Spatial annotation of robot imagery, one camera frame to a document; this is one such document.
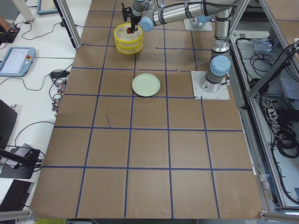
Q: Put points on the aluminium frame post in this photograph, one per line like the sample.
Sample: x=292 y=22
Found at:
x=68 y=21

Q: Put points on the teach pendant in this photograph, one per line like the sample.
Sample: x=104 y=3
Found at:
x=17 y=61
x=46 y=7

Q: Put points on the black monitor stand base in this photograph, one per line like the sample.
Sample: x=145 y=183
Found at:
x=20 y=163

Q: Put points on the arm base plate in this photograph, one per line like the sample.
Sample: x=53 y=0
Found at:
x=195 y=25
x=202 y=89

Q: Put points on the black power adapter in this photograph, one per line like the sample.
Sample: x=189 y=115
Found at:
x=59 y=74

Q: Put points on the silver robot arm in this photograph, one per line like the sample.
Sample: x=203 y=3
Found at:
x=197 y=15

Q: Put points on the brown bun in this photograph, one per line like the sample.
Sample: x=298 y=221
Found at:
x=129 y=31

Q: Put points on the near teach pendant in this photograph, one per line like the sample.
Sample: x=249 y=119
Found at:
x=17 y=61

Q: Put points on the light green plate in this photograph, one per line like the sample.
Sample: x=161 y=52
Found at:
x=146 y=85

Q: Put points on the right side frame rail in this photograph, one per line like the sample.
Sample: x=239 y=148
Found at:
x=280 y=64

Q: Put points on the far teach pendant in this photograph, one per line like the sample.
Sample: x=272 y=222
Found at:
x=46 y=7

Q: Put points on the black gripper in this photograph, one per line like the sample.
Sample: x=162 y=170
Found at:
x=134 y=19

